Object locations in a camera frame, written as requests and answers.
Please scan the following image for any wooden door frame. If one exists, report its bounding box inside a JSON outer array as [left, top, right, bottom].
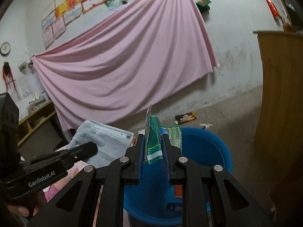
[[278, 0, 303, 27]]

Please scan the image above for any wooden cabinet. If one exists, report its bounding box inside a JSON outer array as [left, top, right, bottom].
[[253, 30, 303, 227]]

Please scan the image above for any green snack wrapper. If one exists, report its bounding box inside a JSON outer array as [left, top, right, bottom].
[[143, 104, 183, 165]]

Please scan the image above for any wooden shelf desk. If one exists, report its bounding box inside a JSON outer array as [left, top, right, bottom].
[[17, 99, 70, 157]]

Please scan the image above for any round wall clock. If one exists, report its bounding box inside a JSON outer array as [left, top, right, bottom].
[[0, 42, 11, 56]]

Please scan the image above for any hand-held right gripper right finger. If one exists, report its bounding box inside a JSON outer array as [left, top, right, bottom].
[[161, 134, 276, 227]]

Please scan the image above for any green and red hanging bag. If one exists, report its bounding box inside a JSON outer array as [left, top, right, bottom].
[[195, 0, 212, 12]]

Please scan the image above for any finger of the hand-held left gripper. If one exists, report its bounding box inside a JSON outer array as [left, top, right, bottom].
[[31, 141, 98, 170]]

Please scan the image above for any red tassel wall decoration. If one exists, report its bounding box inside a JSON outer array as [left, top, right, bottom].
[[2, 62, 18, 95]]

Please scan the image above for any red hanging ornament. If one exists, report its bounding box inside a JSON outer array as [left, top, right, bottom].
[[266, 0, 281, 21]]

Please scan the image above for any white wall paper sheet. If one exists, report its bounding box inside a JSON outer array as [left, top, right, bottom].
[[16, 77, 30, 100]]

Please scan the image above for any pink hanging cloth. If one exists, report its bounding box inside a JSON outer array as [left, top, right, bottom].
[[31, 0, 217, 132]]

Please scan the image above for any green landscape wall poster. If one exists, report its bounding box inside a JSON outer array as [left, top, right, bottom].
[[105, 0, 130, 10]]

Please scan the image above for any pink floral blanket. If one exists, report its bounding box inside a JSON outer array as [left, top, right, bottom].
[[44, 161, 105, 227]]

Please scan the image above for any stack of papers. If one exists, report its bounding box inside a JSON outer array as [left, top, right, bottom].
[[28, 94, 49, 113]]

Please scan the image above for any wall rack with papers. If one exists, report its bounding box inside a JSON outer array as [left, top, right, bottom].
[[18, 60, 34, 71]]

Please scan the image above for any blue plastic bucket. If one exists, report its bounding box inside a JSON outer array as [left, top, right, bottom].
[[123, 126, 233, 227]]

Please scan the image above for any person's left hand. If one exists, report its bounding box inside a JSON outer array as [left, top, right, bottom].
[[7, 203, 32, 218]]

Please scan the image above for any row of wall certificates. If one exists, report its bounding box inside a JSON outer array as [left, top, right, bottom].
[[41, 0, 106, 49]]

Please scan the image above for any dark snack wrapper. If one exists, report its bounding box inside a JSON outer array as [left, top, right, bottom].
[[175, 112, 197, 124]]

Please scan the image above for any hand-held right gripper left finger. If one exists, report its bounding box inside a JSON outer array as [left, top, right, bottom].
[[27, 134, 145, 227]]

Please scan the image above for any grey-blue face mask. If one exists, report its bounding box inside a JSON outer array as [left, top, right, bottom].
[[67, 120, 134, 169]]

